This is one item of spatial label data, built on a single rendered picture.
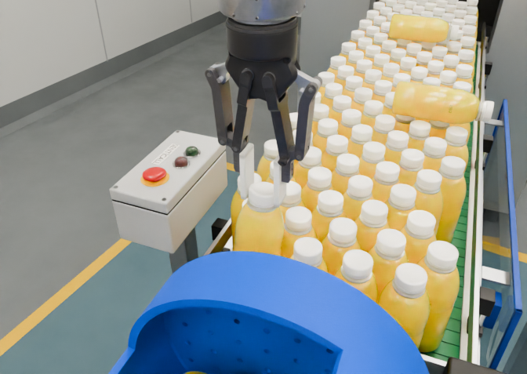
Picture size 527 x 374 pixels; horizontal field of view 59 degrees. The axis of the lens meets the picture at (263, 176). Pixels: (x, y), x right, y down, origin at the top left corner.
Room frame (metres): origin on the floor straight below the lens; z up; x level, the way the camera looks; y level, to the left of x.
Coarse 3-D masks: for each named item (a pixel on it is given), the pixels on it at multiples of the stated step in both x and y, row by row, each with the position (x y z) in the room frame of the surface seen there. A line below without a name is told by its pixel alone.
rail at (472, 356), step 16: (480, 64) 1.46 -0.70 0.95; (480, 80) 1.31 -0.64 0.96; (480, 96) 1.17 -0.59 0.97; (480, 128) 0.98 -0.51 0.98; (480, 144) 0.91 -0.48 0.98; (480, 160) 0.84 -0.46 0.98; (480, 176) 0.78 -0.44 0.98; (480, 192) 0.73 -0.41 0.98; (480, 208) 0.68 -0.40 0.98; (480, 224) 0.63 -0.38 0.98; (480, 240) 0.59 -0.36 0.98; (480, 256) 0.55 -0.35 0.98
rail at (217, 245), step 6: (228, 222) 0.64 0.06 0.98; (228, 228) 0.62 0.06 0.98; (222, 234) 0.60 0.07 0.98; (228, 234) 0.62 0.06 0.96; (216, 240) 0.59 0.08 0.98; (222, 240) 0.60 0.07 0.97; (210, 246) 0.58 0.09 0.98; (216, 246) 0.58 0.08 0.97; (222, 246) 0.60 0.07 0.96; (210, 252) 0.56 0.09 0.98
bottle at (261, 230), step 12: (240, 216) 0.48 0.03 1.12; (252, 216) 0.47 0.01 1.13; (264, 216) 0.47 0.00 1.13; (276, 216) 0.48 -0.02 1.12; (240, 228) 0.47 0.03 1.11; (252, 228) 0.46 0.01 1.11; (264, 228) 0.46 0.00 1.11; (276, 228) 0.47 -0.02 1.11; (240, 240) 0.47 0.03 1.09; (252, 240) 0.46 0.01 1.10; (264, 240) 0.46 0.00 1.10; (276, 240) 0.46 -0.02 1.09; (264, 252) 0.46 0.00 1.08; (276, 252) 0.47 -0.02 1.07
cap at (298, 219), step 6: (288, 210) 0.55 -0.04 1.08; (294, 210) 0.55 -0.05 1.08; (300, 210) 0.55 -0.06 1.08; (306, 210) 0.55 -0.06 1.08; (288, 216) 0.53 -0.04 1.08; (294, 216) 0.53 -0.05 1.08; (300, 216) 0.53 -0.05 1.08; (306, 216) 0.53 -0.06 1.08; (288, 222) 0.53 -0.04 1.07; (294, 222) 0.52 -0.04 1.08; (300, 222) 0.52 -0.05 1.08; (306, 222) 0.52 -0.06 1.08; (294, 228) 0.52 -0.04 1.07; (300, 228) 0.52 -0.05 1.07; (306, 228) 0.52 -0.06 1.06
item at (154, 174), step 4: (152, 168) 0.61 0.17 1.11; (156, 168) 0.61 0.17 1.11; (160, 168) 0.61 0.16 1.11; (144, 172) 0.60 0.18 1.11; (148, 172) 0.60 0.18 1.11; (152, 172) 0.60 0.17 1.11; (156, 172) 0.60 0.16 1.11; (160, 172) 0.60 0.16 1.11; (164, 172) 0.60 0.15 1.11; (144, 176) 0.59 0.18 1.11; (148, 176) 0.59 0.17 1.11; (152, 176) 0.59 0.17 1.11; (156, 176) 0.59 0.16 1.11; (160, 176) 0.59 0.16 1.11; (164, 176) 0.59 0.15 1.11; (148, 180) 0.58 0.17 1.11; (152, 180) 0.58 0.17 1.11; (156, 180) 0.58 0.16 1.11
